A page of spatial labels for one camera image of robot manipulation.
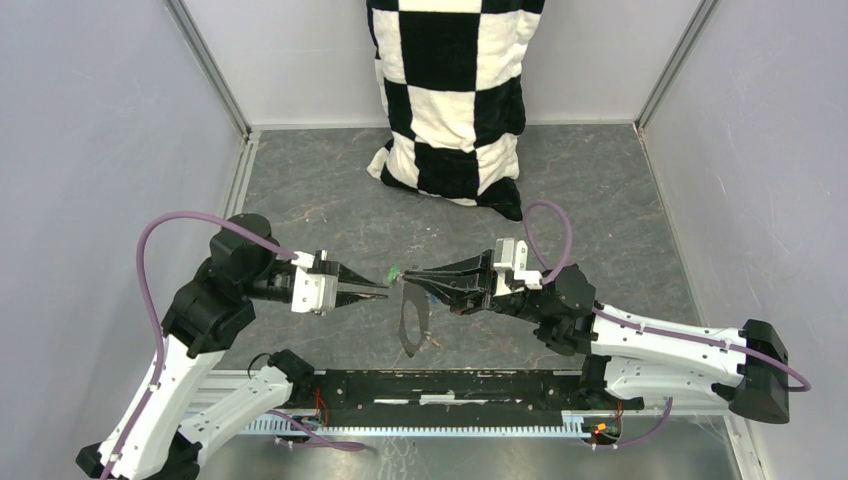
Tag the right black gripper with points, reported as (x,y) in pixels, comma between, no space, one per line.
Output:
(464,284)

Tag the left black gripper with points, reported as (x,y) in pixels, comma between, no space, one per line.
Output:
(344,297)

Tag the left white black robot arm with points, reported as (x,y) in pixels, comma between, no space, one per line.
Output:
(154,439)

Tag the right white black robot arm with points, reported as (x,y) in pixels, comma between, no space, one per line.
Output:
(626,356)

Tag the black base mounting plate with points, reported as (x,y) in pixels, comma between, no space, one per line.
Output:
(452,398)

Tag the black white checkered pillow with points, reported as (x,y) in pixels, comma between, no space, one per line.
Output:
(450,81)

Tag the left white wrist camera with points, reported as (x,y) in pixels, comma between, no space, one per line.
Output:
(315,283)

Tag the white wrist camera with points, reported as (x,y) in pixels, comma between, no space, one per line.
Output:
(510,254)
(315,283)

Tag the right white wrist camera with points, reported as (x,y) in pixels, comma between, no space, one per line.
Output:
(510,254)

